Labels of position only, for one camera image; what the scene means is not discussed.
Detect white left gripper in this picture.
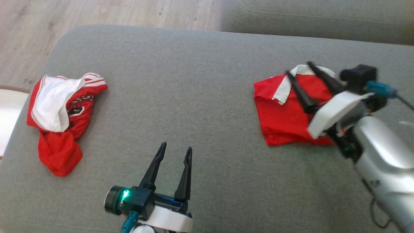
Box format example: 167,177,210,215
139,142,193,233

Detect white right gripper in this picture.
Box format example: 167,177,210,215
286,61,387,160

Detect red shorts with white stripe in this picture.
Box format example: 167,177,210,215
253,64,337,147

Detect red jersey with white trim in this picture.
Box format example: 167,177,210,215
27,73,108,177

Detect small grey sofa seat cushion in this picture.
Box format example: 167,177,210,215
220,0,414,46

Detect large grey sofa seat cushion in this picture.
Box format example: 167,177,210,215
0,25,414,233

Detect cable with teal plug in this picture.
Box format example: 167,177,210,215
121,210,140,233

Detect black cable with blue plug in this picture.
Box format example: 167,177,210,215
365,81,414,110

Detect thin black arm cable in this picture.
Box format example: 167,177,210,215
361,178,393,229

